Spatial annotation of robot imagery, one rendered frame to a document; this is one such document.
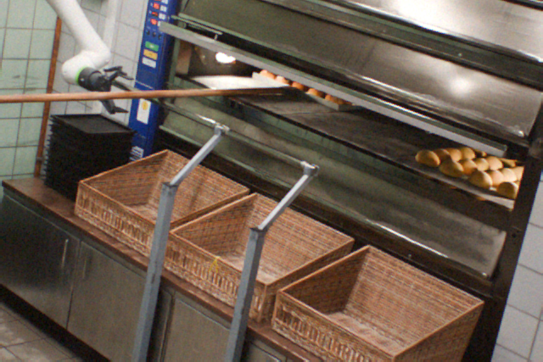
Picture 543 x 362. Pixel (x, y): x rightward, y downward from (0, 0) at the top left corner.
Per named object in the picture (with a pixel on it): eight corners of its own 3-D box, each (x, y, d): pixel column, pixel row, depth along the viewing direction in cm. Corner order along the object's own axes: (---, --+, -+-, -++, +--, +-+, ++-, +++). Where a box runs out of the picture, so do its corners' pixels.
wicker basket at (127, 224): (158, 204, 507) (168, 147, 500) (240, 249, 471) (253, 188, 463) (71, 214, 472) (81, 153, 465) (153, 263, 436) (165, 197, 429)
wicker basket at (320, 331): (353, 308, 431) (368, 242, 424) (469, 371, 394) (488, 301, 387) (266, 328, 396) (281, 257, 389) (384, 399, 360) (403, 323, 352)
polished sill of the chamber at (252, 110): (182, 84, 501) (184, 75, 500) (517, 222, 387) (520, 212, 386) (173, 84, 497) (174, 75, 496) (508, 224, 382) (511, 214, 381)
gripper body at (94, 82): (103, 71, 451) (118, 77, 445) (101, 91, 453) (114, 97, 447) (89, 71, 445) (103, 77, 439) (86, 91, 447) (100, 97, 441)
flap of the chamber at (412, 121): (157, 30, 479) (189, 38, 494) (501, 158, 365) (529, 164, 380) (159, 25, 479) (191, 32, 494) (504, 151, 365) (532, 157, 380)
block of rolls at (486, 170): (493, 152, 471) (496, 139, 470) (592, 188, 441) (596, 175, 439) (409, 160, 427) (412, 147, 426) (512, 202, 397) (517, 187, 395)
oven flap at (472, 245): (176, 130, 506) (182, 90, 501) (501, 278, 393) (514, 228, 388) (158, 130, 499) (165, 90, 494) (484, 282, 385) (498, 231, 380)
